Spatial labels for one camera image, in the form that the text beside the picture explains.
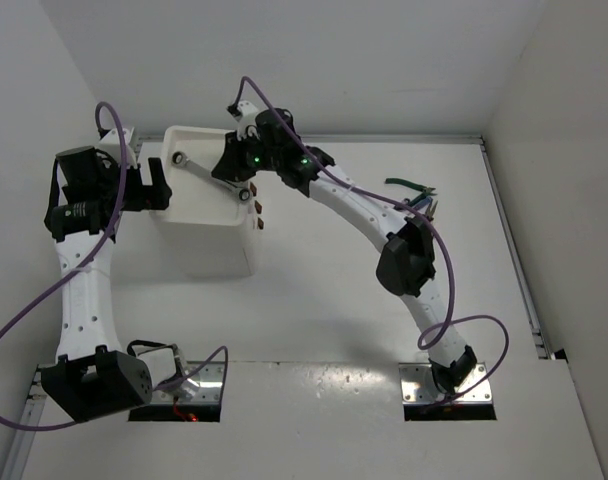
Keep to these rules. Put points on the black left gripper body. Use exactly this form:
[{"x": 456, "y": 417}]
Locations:
[{"x": 131, "y": 192}]

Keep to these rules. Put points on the green handled pliers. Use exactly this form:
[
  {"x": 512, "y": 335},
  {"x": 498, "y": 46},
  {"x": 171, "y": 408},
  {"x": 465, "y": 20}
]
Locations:
[{"x": 422, "y": 189}]

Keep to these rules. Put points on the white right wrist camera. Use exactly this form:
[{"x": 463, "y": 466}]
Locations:
[{"x": 244, "y": 112}]

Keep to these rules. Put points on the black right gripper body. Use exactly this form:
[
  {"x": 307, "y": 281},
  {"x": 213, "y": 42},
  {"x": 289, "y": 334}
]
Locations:
[{"x": 246, "y": 156}]

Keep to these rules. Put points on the metal base plate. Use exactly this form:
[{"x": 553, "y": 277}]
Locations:
[
  {"x": 418, "y": 387},
  {"x": 203, "y": 389}
]

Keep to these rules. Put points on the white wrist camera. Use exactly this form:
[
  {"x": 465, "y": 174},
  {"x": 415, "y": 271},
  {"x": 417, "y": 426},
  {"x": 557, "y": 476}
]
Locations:
[
  {"x": 244, "y": 112},
  {"x": 110, "y": 144}
]

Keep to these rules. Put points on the large silver ratchet wrench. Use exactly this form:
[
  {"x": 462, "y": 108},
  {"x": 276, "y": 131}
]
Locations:
[{"x": 241, "y": 193}]

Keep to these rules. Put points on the white drawer organizer cabinet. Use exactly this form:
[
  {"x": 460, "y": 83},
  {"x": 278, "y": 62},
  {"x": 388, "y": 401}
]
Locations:
[{"x": 208, "y": 233}]

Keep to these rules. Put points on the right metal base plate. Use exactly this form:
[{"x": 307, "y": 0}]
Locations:
[{"x": 418, "y": 387}]

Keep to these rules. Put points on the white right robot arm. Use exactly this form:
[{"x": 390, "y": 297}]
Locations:
[{"x": 265, "y": 140}]

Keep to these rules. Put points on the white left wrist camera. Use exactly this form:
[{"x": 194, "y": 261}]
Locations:
[{"x": 110, "y": 144}]

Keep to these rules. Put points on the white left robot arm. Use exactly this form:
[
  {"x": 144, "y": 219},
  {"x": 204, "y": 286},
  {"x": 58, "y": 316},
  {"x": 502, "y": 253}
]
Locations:
[{"x": 94, "y": 375}]

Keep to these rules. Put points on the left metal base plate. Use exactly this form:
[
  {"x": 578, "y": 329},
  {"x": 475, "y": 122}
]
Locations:
[{"x": 203, "y": 389}]

